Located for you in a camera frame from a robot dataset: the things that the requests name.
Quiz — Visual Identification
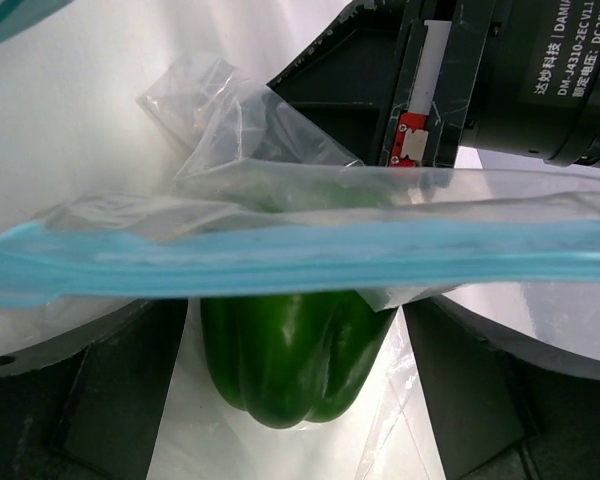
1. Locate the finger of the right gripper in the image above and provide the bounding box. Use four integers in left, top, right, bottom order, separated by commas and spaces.
267, 1, 405, 165

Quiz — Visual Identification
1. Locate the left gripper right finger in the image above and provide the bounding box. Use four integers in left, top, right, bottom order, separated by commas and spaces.
403, 296, 600, 479

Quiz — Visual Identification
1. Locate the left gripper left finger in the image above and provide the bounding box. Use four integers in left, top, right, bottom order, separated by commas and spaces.
0, 300, 188, 479

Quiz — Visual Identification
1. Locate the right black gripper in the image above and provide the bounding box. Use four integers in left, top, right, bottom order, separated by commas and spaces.
379, 1, 600, 168

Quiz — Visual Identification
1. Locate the green fake bell pepper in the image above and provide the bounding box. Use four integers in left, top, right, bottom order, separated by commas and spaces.
200, 290, 397, 429

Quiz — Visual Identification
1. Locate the clear zip top bag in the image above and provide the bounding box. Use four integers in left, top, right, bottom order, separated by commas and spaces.
0, 56, 600, 479

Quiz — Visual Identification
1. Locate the teal transparent plastic bin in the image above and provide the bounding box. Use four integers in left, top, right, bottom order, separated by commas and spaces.
0, 0, 72, 43

